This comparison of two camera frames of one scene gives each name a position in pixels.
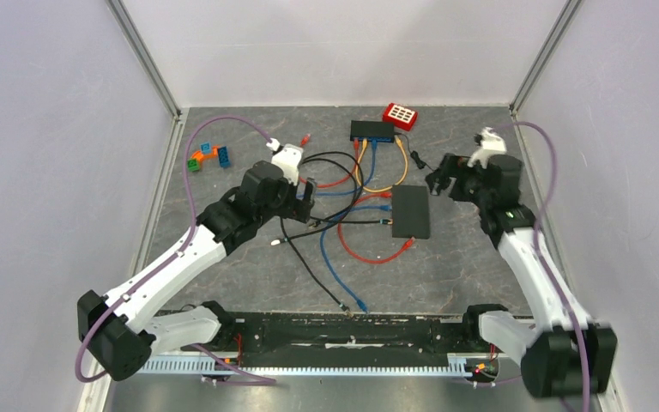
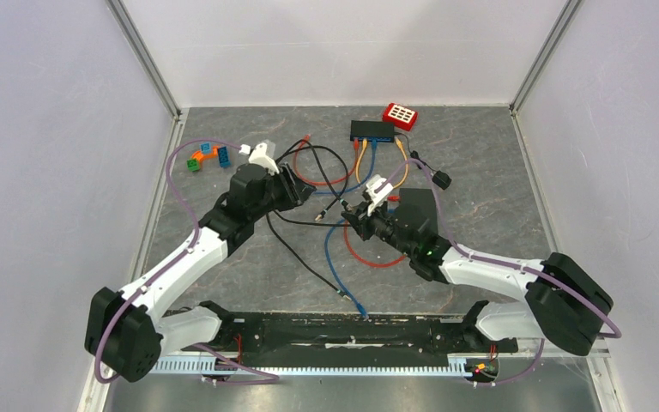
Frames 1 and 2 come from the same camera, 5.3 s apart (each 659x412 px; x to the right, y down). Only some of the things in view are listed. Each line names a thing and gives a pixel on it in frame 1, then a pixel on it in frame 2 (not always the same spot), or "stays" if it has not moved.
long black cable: (287, 238) -> (299, 252)
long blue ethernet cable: (370, 173) stays
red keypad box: (402, 118) stays
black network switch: (378, 130) stays
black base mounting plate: (347, 336) stays
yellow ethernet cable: (395, 184) stays
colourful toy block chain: (222, 152) stays
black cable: (332, 219) -> (342, 201)
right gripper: (456, 167) -> (361, 221)
